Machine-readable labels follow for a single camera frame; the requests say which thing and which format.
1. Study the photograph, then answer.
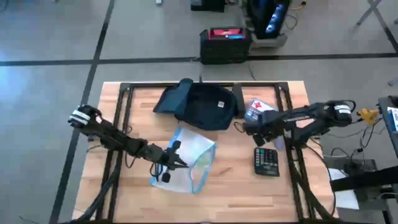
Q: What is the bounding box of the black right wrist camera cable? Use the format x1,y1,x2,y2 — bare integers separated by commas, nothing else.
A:
233,121,247,134

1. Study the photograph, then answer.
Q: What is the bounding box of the black calculator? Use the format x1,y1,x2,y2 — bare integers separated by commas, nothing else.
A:
254,146,280,177

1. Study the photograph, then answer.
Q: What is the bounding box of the thin black floor cable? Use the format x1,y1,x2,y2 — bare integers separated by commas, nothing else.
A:
248,60,257,81

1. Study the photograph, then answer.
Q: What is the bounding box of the black computer tower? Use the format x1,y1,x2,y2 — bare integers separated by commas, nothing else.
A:
246,0,293,40

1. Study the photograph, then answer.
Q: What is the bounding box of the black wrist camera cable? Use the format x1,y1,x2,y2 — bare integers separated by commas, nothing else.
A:
233,121,247,134
149,162,163,184

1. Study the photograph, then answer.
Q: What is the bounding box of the grey computer stand base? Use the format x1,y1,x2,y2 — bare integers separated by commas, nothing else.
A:
250,32,289,50

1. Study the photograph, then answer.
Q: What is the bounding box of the yellow cable connector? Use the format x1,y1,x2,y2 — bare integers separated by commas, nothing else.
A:
356,108,380,126

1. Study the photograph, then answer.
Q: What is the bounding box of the black toolbox with red lid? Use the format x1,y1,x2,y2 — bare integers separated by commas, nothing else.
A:
199,27,253,65

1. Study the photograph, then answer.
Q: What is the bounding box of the black box on floor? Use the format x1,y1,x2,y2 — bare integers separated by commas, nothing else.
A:
190,0,226,13

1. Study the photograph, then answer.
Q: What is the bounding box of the navy blue backpack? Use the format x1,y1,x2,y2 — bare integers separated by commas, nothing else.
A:
152,77,240,131

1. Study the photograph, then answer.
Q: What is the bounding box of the white mesh pouch blue trim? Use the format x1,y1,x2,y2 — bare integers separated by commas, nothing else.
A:
149,126,218,195

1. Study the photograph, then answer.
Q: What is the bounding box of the black looped floor cable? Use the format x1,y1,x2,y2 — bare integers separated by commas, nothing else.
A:
284,12,300,31

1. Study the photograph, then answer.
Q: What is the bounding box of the black left wrist camera cable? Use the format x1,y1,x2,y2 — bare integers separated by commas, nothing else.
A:
149,162,163,184

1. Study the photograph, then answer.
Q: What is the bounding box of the white paper sheet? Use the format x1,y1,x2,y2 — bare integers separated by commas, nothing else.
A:
328,167,361,210

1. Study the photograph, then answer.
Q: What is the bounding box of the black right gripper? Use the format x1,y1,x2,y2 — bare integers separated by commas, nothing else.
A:
242,110,282,138

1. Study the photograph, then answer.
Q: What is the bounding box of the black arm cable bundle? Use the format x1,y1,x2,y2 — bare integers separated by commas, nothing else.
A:
70,146,124,224
290,167,340,224

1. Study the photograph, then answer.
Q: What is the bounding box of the black metal bar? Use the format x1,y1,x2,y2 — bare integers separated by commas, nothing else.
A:
330,166,398,193

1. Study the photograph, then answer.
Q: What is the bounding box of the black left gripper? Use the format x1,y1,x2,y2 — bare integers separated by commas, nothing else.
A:
160,140,190,170

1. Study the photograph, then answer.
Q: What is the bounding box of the blue first aid kit box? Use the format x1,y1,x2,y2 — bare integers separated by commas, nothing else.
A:
244,98,277,123

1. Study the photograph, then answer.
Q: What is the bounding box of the black power adapter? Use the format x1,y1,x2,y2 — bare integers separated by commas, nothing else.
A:
343,159,366,175

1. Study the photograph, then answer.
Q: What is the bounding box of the white and blue booklet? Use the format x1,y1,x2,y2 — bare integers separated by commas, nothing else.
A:
387,106,398,133

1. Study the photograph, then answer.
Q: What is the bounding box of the black coloured marker case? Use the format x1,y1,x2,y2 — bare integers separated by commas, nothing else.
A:
232,83,246,119

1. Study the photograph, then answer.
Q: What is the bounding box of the grey metal stand leg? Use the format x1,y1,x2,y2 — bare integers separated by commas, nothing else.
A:
356,0,384,26

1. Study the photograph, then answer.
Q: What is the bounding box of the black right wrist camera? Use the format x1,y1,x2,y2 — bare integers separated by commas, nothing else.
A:
252,134,266,147

